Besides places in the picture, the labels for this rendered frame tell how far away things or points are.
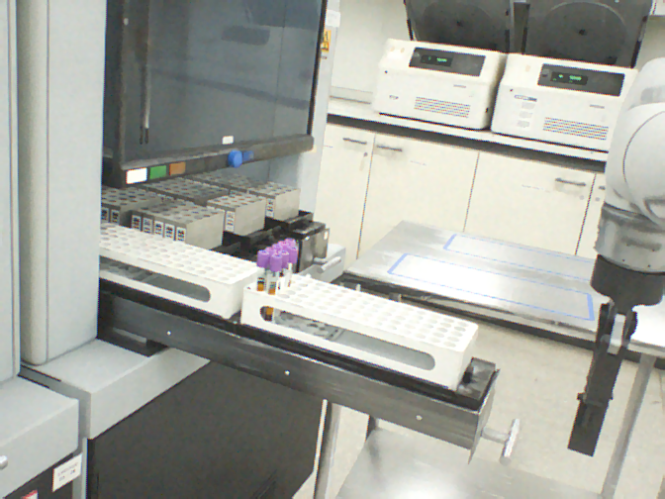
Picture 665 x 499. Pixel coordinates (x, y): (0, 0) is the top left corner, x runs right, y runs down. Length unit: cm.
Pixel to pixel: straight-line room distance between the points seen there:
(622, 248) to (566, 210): 236
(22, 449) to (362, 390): 39
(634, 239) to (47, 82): 67
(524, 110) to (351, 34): 131
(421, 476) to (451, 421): 80
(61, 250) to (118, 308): 13
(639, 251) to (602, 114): 234
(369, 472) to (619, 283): 95
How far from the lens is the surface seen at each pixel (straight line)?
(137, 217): 114
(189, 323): 91
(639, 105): 72
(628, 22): 336
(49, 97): 85
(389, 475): 157
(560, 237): 311
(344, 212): 335
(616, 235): 73
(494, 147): 315
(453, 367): 79
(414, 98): 318
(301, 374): 85
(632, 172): 61
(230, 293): 89
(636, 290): 75
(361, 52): 394
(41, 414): 85
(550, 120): 307
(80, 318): 96
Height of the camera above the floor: 118
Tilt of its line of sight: 17 degrees down
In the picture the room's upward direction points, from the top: 8 degrees clockwise
